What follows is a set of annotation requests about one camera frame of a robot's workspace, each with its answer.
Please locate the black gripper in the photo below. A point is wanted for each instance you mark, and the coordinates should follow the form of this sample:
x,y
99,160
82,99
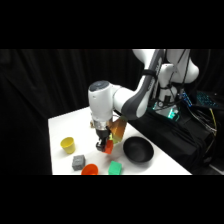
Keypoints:
x,y
102,130

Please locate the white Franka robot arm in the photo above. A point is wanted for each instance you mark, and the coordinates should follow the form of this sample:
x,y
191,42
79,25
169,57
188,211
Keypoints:
x,y
100,100

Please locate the light green cube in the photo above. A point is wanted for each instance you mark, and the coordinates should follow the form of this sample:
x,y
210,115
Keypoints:
x,y
116,140

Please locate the teal green cube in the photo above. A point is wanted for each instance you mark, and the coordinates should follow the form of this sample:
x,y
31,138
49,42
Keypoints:
x,y
115,168

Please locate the grey cube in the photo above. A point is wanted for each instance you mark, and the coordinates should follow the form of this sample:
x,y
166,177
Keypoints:
x,y
78,162

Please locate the orange cup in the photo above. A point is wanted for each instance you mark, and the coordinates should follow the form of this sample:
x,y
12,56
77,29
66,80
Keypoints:
x,y
89,170

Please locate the yellow cup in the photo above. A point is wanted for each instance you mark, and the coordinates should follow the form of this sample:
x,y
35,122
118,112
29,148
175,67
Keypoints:
x,y
68,145

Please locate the black bowl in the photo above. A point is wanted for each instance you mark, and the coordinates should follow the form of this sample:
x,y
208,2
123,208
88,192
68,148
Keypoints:
x,y
138,150

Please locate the black cloth covered stand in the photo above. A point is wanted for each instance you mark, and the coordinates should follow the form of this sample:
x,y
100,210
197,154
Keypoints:
x,y
173,136

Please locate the green status light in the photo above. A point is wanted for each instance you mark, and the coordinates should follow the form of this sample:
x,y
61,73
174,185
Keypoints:
x,y
172,114

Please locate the black curtain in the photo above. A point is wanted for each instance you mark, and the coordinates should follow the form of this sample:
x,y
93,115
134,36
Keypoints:
x,y
36,90

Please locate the blue lit keyboard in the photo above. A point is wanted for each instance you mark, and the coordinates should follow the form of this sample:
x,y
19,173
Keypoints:
x,y
206,99

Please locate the amber wrist camera mount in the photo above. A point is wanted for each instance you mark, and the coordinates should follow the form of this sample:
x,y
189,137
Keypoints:
x,y
119,127

